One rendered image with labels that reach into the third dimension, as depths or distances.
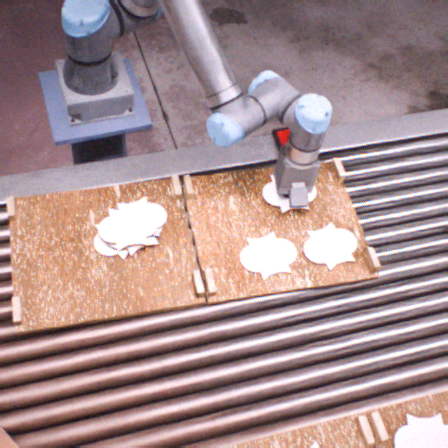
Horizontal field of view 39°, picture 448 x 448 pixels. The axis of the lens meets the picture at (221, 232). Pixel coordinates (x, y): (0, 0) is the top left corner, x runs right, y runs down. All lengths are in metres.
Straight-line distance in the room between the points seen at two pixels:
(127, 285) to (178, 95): 1.78
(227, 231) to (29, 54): 2.02
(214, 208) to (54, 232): 0.38
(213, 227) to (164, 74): 1.76
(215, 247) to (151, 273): 0.16
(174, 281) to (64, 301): 0.24
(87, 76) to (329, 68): 1.85
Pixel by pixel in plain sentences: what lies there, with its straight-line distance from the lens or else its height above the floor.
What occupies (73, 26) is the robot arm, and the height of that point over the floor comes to 1.15.
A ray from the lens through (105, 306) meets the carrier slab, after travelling 1.42.
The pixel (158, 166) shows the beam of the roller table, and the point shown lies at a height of 0.92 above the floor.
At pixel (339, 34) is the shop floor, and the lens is 3.58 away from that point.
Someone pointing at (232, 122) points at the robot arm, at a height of 1.24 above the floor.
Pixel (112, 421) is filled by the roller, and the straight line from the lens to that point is 1.34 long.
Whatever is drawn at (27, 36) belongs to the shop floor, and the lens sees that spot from 3.43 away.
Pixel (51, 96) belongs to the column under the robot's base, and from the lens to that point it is 1.89.
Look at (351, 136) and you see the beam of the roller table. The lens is 1.80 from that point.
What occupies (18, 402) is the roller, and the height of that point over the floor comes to 0.91.
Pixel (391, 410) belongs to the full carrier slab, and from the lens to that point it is 1.41.
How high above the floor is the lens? 2.21
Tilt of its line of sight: 57 degrees down
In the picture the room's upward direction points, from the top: 9 degrees clockwise
